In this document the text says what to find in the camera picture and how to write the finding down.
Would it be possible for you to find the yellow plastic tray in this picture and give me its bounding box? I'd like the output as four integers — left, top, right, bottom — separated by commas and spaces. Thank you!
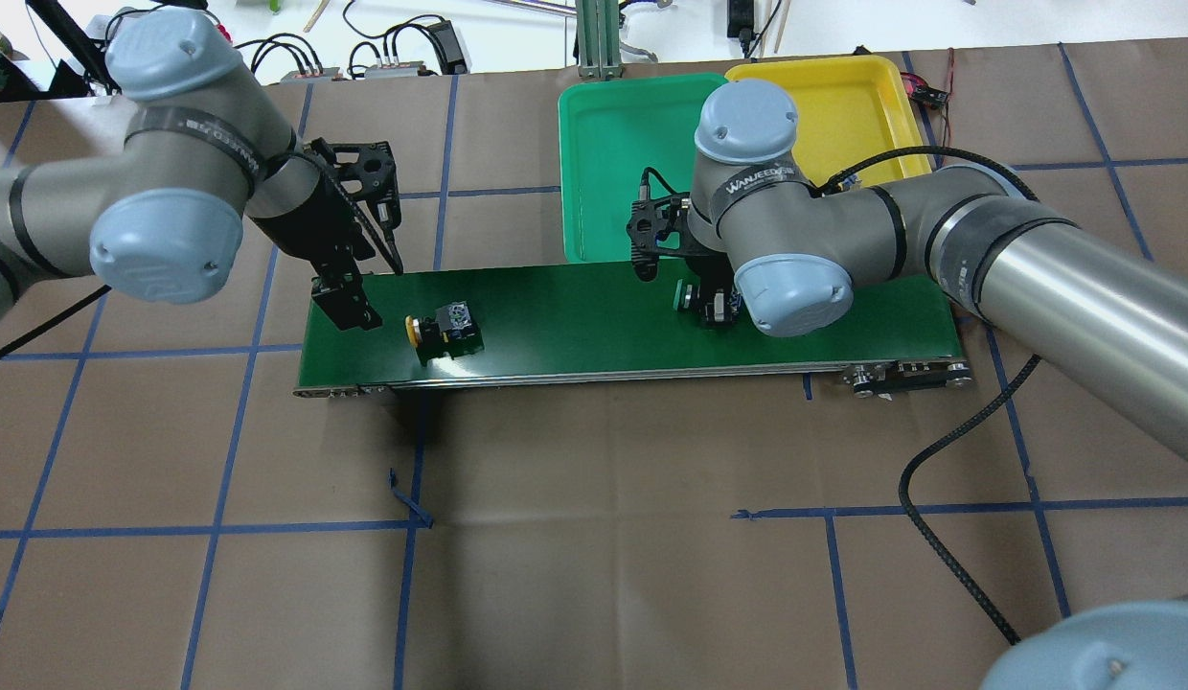
725, 53, 925, 185

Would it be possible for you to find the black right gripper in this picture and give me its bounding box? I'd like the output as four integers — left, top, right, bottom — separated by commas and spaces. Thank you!
628, 186, 729, 284

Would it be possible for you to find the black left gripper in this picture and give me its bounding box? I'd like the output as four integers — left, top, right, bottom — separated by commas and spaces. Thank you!
249, 139, 404, 331

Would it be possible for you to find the aluminium frame post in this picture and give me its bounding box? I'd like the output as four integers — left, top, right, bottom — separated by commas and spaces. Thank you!
575, 0, 624, 81

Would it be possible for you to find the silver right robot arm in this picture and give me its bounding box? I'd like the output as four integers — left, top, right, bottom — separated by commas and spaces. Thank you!
626, 80, 1188, 689

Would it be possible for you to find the yellow push button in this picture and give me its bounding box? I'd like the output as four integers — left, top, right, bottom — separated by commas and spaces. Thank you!
404, 300, 484, 353

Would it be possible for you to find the black power adapter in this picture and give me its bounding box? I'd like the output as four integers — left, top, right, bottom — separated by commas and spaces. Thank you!
725, 0, 756, 42

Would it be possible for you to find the green plastic tray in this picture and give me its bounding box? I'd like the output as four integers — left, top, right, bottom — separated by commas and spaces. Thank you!
558, 72, 726, 264

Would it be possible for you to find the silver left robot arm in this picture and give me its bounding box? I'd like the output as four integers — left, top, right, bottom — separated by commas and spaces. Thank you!
0, 6, 402, 331

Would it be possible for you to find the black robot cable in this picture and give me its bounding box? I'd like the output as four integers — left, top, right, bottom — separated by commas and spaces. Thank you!
899, 355, 1043, 648

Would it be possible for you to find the green conveyor belt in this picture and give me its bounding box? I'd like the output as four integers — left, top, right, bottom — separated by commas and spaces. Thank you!
293, 259, 973, 398

